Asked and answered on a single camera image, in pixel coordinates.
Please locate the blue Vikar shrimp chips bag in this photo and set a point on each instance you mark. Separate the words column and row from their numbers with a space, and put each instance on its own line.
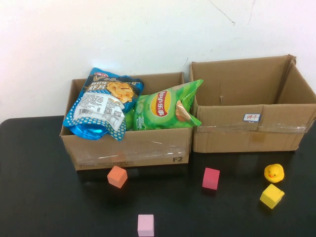
column 98, row 106

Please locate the red foam cube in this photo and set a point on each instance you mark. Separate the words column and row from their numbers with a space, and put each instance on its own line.
column 211, row 179

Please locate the green Lay's chips bag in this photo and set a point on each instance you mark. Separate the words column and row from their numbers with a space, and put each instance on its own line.
column 158, row 116

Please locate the cardboard box with F2 print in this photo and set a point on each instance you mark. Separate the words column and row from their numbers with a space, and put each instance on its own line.
column 123, row 148

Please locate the orange foam cube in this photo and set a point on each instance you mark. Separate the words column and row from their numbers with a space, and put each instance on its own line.
column 117, row 176

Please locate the cardboard box with white label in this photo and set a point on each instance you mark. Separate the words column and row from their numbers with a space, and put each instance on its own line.
column 234, row 138

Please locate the white label sticker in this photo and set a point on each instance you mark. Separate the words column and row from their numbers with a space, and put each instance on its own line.
column 251, row 117

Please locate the pink foam cube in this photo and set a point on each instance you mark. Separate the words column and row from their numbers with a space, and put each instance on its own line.
column 145, row 225

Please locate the yellow rubber duck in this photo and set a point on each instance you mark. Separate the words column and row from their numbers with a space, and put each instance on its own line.
column 273, row 172

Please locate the yellow foam cube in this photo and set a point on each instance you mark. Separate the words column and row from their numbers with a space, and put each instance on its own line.
column 271, row 196

